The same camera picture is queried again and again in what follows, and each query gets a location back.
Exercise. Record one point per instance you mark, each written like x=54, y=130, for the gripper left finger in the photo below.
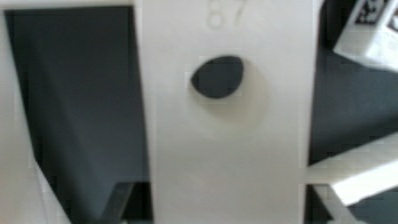
x=129, y=205

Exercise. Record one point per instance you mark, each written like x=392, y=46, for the white U-shaped fence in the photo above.
x=360, y=172

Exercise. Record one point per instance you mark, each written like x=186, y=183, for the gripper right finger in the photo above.
x=326, y=211

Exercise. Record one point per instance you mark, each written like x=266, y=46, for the white tagged leg cube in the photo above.
x=369, y=39

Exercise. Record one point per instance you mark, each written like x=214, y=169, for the white chair back frame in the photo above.
x=226, y=59

